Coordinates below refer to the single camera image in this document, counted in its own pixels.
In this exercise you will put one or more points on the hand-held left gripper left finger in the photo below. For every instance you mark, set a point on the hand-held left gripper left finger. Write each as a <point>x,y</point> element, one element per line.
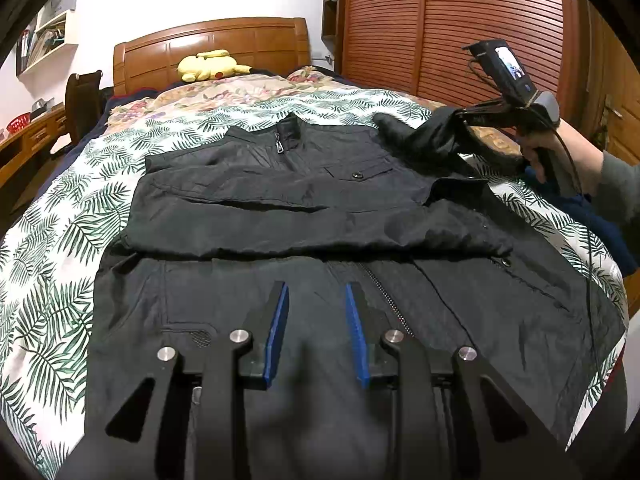
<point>278,330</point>

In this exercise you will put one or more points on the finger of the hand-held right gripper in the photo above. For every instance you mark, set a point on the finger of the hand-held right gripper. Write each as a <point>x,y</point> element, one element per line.
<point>487,112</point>

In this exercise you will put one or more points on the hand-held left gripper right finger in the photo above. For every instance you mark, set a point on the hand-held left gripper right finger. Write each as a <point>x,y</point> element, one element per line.
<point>357,330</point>

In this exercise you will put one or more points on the black jacket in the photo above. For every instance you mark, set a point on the black jacket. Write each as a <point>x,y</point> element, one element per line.
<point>300,220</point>

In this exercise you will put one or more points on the person's right hand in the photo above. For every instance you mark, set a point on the person's right hand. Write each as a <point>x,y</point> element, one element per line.
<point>562,152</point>

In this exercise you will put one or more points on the wooden door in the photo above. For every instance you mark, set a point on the wooden door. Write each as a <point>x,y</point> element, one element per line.
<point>622,75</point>

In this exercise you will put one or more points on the wooden slatted wardrobe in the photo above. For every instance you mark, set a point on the wooden slatted wardrobe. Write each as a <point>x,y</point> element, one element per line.
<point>390,25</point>

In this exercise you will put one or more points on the blue garment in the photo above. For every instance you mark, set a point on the blue garment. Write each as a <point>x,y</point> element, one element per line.
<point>600,230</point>

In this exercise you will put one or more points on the wooden cubby shelf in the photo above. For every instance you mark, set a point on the wooden cubby shelf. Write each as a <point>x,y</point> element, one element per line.
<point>331,5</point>

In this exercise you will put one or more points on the bed with leaf-print cover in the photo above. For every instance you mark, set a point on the bed with leaf-print cover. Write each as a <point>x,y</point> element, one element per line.
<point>65,240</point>

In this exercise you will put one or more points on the floral pillow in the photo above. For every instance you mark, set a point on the floral pillow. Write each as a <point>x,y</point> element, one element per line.
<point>200,96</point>

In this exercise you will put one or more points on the wooden headboard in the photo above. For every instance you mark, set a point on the wooden headboard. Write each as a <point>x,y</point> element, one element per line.
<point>240,40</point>

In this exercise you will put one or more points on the yellow plush toy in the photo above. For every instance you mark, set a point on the yellow plush toy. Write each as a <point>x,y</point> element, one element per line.
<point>210,66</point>

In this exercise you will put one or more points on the dark chair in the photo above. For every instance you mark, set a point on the dark chair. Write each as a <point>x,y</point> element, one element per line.
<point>82,105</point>

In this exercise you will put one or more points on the wooden desk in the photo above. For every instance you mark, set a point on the wooden desk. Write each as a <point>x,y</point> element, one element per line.
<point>25,152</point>

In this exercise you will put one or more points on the red bowl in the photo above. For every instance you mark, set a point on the red bowl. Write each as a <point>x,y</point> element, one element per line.
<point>18,124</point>

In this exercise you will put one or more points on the white wall shelf with books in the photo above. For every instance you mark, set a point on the white wall shelf with books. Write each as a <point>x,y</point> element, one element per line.
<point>47,42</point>

